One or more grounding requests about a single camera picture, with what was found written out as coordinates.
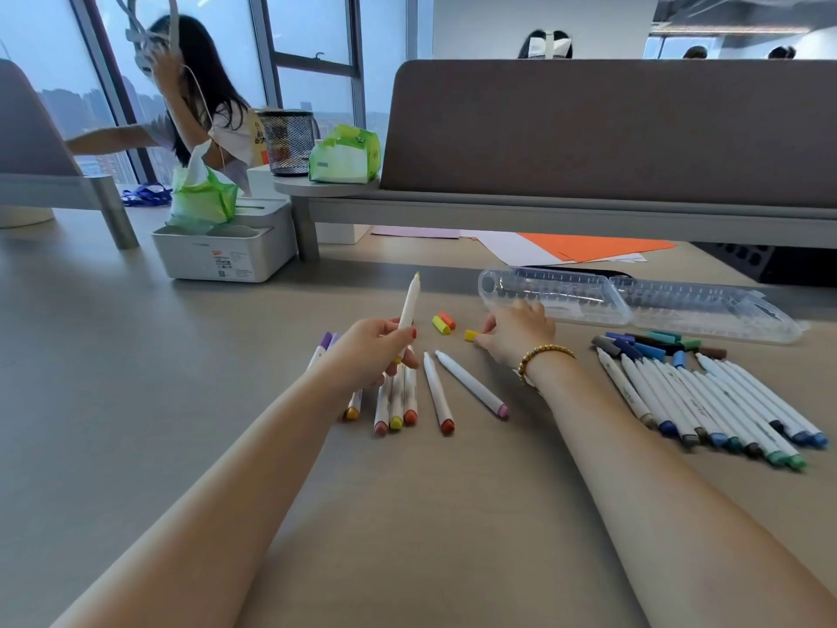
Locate person's left hand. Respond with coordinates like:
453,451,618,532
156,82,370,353
323,317,419,393

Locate papers with orange sheet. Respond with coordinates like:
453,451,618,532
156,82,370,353
460,229,649,268

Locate person's right hand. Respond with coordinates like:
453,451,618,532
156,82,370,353
473,300,557,371

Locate small white box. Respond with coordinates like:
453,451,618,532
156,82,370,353
247,164,289,202

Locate lilac paper sheet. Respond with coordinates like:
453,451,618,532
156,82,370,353
371,225,462,240

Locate grey desk riser shelf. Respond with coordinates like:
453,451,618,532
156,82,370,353
0,173,140,250
273,174,837,263

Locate white headset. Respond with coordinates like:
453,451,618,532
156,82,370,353
114,0,181,76

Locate orange paper sheet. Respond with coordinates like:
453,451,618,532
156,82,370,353
516,232,678,263

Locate yellow-ended white marker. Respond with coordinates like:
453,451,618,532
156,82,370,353
394,272,422,364

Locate person's left forearm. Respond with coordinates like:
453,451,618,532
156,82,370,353
51,365,367,628

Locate white desk organizer box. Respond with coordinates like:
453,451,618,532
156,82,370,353
151,199,299,284

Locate black mesh pen holder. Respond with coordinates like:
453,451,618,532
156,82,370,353
256,109,318,177

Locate white cylindrical container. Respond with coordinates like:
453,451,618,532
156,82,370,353
0,205,55,229

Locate blue lanyard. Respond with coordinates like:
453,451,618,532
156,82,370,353
120,182,174,208

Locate person's right forearm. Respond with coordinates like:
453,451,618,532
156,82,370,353
522,349,837,628

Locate group of cool-coloured white markers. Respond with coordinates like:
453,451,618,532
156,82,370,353
595,349,830,472

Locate black smartphone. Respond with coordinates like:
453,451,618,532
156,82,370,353
522,264,632,279

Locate crumpled green tissue pack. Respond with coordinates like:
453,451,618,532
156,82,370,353
167,140,240,233

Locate linear ceiling light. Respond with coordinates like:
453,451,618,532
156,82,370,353
653,24,812,35

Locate dark window frame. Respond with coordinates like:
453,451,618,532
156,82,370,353
68,0,419,184

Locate clear plastic marker case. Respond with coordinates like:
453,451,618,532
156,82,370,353
477,266,804,345

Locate gold bead bracelet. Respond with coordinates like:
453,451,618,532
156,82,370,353
514,345,576,386

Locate yellow carton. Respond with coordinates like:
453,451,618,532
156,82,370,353
245,110,269,167

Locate group of warm-coloured white markers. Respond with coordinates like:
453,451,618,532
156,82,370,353
307,331,510,438

